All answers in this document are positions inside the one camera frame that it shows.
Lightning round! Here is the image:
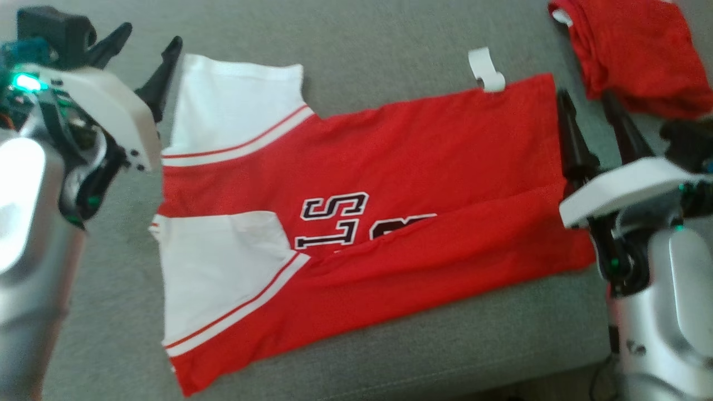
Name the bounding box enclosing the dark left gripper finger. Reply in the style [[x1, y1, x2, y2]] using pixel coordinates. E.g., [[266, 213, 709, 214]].
[[84, 23, 133, 69], [136, 36, 184, 124]]

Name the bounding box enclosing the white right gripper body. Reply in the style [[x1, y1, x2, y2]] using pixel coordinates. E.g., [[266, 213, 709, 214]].
[[559, 158, 713, 296]]

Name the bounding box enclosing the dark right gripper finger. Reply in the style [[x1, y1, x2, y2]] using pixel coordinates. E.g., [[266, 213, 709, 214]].
[[557, 89, 602, 196], [602, 92, 656, 164]]

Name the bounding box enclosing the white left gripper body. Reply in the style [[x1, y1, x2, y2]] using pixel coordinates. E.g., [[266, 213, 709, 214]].
[[0, 64, 163, 229]]

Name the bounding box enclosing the red shorts wide white stripe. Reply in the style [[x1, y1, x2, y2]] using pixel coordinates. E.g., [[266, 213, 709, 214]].
[[548, 0, 713, 121]]

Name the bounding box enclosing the red white lettered jersey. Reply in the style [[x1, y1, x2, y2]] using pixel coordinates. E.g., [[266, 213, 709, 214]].
[[148, 47, 597, 398]]

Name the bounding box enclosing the grey sofa seat cushion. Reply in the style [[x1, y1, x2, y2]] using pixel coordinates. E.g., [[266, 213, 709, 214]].
[[0, 0, 713, 401]]

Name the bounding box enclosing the blue cable plug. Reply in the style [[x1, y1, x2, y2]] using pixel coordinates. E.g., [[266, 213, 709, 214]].
[[0, 36, 54, 71]]

